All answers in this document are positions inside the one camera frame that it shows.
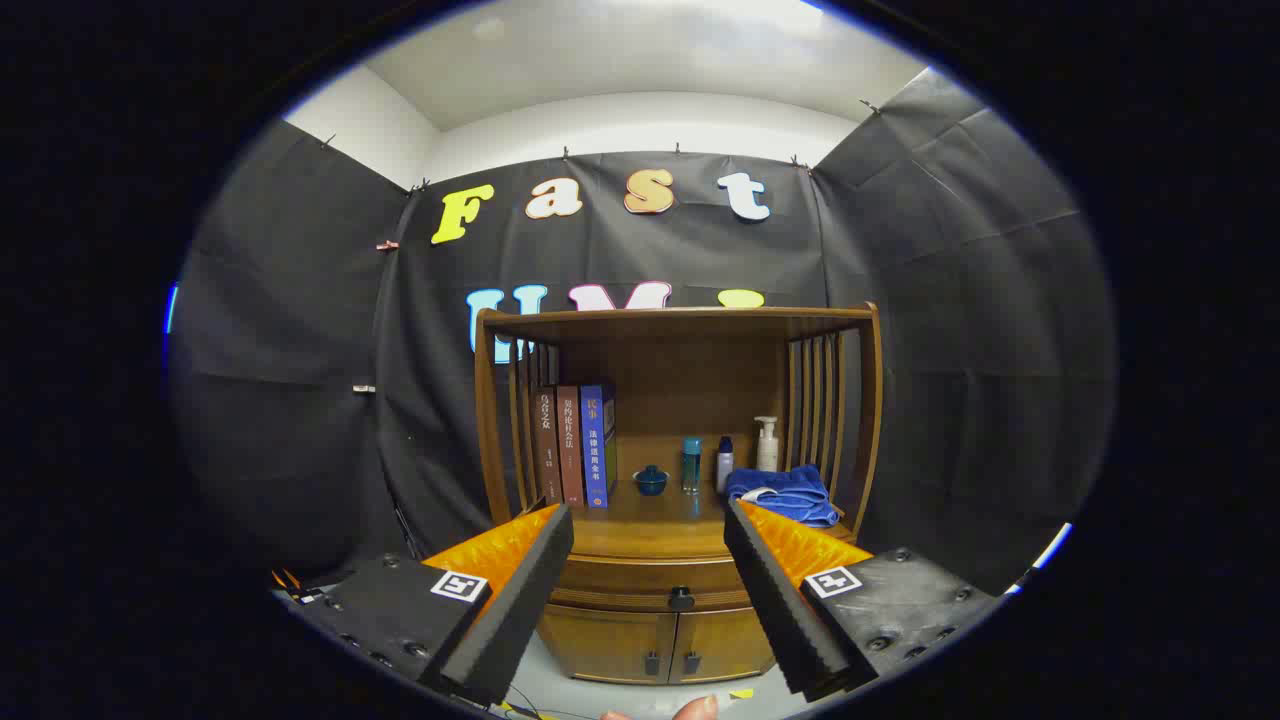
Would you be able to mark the wooden countertop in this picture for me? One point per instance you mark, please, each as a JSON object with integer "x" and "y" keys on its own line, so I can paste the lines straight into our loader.
{"x": 660, "y": 525}

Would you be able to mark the teal glass bottle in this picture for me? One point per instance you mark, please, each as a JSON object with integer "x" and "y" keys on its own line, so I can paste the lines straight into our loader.
{"x": 692, "y": 465}

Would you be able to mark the small white bottle dark cap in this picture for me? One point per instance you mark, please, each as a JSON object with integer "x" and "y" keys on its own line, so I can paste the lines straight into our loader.
{"x": 725, "y": 470}

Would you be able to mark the black backdrop cloth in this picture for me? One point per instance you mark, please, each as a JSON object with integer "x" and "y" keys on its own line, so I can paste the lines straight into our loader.
{"x": 300, "y": 350}

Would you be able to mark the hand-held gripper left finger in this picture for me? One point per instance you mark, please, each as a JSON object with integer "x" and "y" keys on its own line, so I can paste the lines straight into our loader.
{"x": 520, "y": 610}

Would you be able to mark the wooden cabinet door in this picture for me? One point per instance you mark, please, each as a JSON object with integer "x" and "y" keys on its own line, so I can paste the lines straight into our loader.
{"x": 610, "y": 640}
{"x": 725, "y": 640}

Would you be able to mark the wooden drawer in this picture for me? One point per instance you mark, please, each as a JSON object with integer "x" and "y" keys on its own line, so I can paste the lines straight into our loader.
{"x": 620, "y": 580}

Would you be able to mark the dark brown book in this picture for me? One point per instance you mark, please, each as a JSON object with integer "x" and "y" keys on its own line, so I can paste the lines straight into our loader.
{"x": 546, "y": 450}

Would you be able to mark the black device orange tips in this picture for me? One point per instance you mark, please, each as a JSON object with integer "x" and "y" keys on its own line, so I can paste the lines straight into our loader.
{"x": 300, "y": 588}

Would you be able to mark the white pump bottle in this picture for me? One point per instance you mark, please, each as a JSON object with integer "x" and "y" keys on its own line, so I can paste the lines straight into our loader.
{"x": 767, "y": 452}

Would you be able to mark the folded blue towel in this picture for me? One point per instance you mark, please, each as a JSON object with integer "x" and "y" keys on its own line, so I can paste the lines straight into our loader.
{"x": 795, "y": 495}

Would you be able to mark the wooden cabinet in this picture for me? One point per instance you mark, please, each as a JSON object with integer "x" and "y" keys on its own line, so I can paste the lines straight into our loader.
{"x": 680, "y": 380}

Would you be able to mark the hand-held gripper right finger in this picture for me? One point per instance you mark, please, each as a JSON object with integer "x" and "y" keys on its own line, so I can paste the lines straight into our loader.
{"x": 780, "y": 610}

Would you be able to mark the blue lidded teacup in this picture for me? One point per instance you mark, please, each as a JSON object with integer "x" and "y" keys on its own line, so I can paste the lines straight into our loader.
{"x": 651, "y": 483}

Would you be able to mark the reddish brown book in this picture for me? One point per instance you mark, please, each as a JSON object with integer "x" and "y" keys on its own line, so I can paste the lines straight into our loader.
{"x": 570, "y": 450}

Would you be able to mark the blue book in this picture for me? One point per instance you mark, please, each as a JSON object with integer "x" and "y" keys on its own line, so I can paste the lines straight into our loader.
{"x": 595, "y": 450}

